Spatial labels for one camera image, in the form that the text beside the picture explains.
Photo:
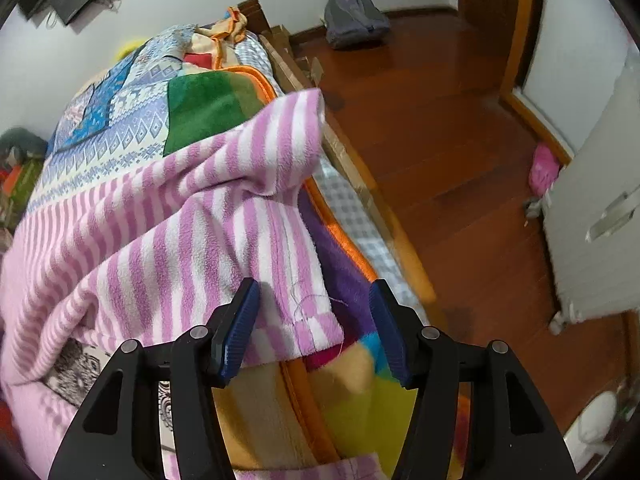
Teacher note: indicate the grey backpack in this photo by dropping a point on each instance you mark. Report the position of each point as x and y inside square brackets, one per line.
[352, 15]

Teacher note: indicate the white door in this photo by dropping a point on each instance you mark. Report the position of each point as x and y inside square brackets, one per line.
[570, 60]

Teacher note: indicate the colourful fleece blanket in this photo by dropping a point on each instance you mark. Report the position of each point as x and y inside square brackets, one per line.
[350, 400]

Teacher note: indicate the yellow foam tube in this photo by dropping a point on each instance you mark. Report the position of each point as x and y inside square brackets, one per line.
[127, 49]

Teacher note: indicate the grey neck pillow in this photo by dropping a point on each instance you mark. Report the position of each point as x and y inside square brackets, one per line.
[20, 140]

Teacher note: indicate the white rounded object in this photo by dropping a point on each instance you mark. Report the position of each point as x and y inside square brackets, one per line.
[592, 417]

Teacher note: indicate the blue patchwork quilt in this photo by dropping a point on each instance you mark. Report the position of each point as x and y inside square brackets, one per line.
[125, 105]

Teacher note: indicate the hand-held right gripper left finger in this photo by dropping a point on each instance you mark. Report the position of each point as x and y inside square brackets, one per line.
[240, 330]

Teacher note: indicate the pink plush toy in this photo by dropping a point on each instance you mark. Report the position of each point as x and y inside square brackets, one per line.
[542, 170]

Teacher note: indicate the wooden bed frame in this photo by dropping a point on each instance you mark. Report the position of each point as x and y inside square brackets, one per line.
[350, 160]

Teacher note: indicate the white cabinet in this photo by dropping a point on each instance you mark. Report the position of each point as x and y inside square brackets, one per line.
[590, 240]

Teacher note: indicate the green storage box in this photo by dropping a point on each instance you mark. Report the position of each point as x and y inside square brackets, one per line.
[27, 185]

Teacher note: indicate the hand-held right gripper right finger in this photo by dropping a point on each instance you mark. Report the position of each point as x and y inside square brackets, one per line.
[387, 330]

